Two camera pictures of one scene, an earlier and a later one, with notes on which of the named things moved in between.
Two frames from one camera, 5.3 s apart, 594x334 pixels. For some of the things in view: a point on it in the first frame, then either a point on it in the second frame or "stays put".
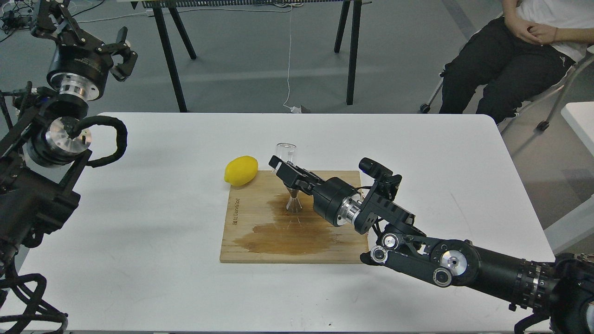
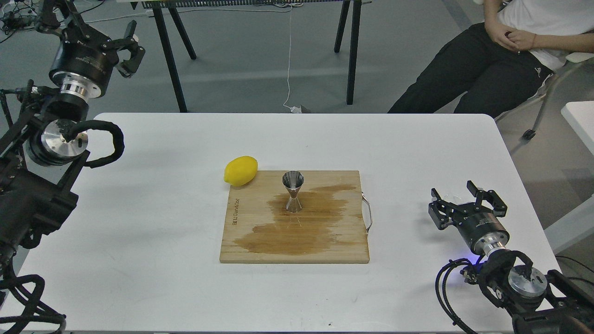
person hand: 545,33 → 524,39
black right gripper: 336,202 → 482,229
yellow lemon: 241,170 stays put
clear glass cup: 286,151 → 459,197
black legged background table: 158,6 stays put
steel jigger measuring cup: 293,205 stays put
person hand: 526,30 → 497,31
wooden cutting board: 258,228 stays put
